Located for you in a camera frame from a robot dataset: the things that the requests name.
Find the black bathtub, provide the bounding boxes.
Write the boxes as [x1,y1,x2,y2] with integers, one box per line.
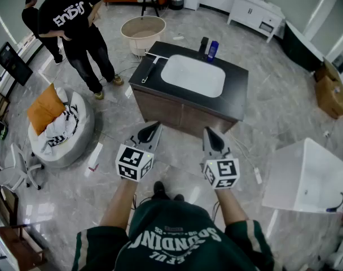
[282,20,325,73]

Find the white plastic tub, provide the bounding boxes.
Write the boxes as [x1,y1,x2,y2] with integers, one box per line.
[261,137,343,215]

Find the person's green printed shirt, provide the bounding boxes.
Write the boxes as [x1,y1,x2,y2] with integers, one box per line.
[72,198,275,271]

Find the black faucet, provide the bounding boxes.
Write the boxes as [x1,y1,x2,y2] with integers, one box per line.
[198,36,210,60]

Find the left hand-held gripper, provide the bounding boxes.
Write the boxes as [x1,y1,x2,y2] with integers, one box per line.
[115,121,164,183]

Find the black monitor screen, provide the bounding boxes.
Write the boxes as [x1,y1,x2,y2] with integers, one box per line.
[0,41,34,87]

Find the person's left forearm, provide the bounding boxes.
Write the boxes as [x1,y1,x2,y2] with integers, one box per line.
[99,177,139,231]

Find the person's right forearm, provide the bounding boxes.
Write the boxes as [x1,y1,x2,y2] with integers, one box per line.
[213,187,250,226]

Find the black and white squeegee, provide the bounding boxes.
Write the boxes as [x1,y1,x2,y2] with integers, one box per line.
[140,52,170,84]

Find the grey bean bag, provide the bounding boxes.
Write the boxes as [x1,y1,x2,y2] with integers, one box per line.
[28,87,96,169]

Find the brown cardboard box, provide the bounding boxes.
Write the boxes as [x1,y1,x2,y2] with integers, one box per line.
[313,57,343,120]

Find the orange pillow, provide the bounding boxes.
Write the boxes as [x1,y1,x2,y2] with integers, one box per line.
[26,83,67,137]

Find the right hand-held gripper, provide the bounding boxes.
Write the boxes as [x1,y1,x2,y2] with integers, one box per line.
[200,126,241,190]

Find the round cream basket table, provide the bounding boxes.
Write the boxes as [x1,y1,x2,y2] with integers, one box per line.
[120,15,167,57]

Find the white bathroom cabinet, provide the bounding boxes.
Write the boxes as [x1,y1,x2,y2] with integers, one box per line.
[227,0,285,43]

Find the brown wooden shelf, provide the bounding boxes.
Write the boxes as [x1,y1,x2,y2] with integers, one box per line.
[0,224,49,271]

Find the black and blue hose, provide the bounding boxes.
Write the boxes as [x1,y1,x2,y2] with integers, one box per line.
[326,191,343,213]

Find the wooden vanity with black top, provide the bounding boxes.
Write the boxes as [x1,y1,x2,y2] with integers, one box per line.
[128,41,249,137]

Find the white sink basin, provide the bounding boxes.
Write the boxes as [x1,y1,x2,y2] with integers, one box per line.
[160,54,227,99]

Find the white office chair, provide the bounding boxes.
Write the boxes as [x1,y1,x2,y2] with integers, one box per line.
[0,142,46,193]

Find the blue bottle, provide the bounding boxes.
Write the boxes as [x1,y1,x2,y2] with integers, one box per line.
[206,40,220,63]

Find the white and black patterned blanket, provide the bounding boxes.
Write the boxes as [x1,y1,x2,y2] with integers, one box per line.
[37,103,80,155]

